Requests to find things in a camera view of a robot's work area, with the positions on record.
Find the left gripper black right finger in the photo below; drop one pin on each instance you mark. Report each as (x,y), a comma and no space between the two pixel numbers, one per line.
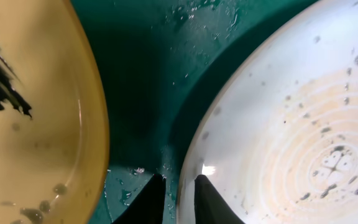
(210,207)

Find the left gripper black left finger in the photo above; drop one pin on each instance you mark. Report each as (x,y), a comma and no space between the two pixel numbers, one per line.
(148,206)

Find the light blue plate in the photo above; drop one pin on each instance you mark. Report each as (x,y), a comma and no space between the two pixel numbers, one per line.
(280,141)

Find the teal plastic tray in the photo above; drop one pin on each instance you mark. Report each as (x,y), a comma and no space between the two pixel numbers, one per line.
(161,64)

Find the yellow plate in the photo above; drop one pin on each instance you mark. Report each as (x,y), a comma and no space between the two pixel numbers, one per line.
(52,161)

